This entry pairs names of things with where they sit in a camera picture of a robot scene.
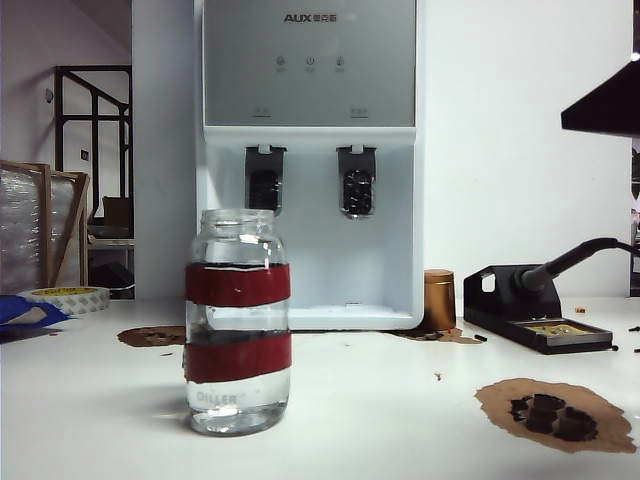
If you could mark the wooden frame with bubble wrap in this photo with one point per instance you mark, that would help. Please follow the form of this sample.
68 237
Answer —
45 225

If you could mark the black soldering iron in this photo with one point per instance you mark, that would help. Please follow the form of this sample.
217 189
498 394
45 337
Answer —
575 262

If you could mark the glass bottle with red bands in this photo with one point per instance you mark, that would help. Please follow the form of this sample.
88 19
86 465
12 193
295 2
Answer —
237 285

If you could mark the brown patch with black scraps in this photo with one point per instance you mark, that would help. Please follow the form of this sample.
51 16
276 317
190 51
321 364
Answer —
610 425

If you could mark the gold metal canister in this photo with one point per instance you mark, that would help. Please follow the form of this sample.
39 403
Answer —
440 300

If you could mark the black soldering iron stand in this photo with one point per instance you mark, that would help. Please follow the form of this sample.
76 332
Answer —
490 305

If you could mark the blue cloth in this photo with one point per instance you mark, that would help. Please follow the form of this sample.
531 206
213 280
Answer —
15 310

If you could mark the grey dispenser tap lever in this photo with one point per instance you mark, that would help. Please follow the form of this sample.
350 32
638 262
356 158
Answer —
356 185
265 175

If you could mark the brown cardboard box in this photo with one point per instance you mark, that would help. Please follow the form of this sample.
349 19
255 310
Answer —
117 210

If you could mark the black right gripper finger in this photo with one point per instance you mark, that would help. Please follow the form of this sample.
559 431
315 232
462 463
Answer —
605 112

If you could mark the small black screw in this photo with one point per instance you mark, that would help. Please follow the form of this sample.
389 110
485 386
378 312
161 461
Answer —
479 338

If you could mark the white AUX water dispenser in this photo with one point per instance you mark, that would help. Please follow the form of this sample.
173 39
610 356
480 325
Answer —
310 75

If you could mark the black metal frame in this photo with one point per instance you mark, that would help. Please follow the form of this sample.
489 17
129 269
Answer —
95 117

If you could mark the white double-sided tape roll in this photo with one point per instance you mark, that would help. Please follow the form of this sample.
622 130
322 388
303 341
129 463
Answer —
65 298

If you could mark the round wall hook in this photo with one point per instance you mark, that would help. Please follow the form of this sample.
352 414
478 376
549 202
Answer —
48 95

